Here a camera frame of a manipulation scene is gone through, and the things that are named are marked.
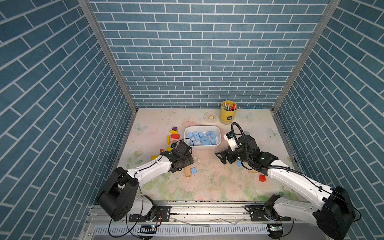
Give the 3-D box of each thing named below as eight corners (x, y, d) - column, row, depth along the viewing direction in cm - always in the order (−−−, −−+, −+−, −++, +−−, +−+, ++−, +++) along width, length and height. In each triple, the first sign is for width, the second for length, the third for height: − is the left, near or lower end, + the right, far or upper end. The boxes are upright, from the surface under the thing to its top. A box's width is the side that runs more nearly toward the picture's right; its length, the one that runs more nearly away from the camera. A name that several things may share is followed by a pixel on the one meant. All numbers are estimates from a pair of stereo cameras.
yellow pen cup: (220, 125, 113) (222, 111, 101) (219, 114, 121) (221, 100, 109) (234, 125, 113) (238, 111, 101) (232, 114, 121) (236, 100, 109)
